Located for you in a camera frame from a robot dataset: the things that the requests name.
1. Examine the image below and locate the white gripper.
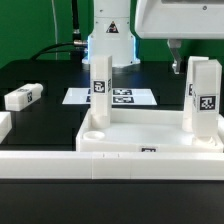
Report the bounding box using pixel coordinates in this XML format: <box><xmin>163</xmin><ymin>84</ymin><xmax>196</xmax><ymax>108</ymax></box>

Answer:
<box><xmin>135</xmin><ymin>0</ymin><xmax>224</xmax><ymax>74</ymax></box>

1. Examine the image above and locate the white desk top tray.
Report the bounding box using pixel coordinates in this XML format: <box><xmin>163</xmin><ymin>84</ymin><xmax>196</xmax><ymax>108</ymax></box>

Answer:
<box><xmin>76</xmin><ymin>108</ymin><xmax>224</xmax><ymax>153</ymax></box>

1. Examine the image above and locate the white left obstacle block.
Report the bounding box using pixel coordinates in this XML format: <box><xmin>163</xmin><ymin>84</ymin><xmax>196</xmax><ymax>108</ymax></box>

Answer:
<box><xmin>0</xmin><ymin>112</ymin><xmax>12</xmax><ymax>144</ymax></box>

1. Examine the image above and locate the thin white cable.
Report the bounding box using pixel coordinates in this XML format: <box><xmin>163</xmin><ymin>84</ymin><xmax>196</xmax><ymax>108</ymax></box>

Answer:
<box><xmin>51</xmin><ymin>0</ymin><xmax>59</xmax><ymax>61</ymax></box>

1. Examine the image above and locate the printed fiducial marker sheet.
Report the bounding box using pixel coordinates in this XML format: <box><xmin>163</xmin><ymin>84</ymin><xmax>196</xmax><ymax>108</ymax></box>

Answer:
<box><xmin>63</xmin><ymin>88</ymin><xmax>157</xmax><ymax>106</ymax></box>

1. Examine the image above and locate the white front obstacle bar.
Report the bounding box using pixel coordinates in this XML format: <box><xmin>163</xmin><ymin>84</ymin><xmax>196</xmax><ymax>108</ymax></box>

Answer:
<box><xmin>0</xmin><ymin>151</ymin><xmax>224</xmax><ymax>180</ymax></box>

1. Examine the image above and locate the black thick cable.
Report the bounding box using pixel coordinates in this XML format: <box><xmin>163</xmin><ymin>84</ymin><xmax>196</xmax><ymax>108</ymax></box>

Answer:
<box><xmin>29</xmin><ymin>0</ymin><xmax>88</xmax><ymax>62</ymax></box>

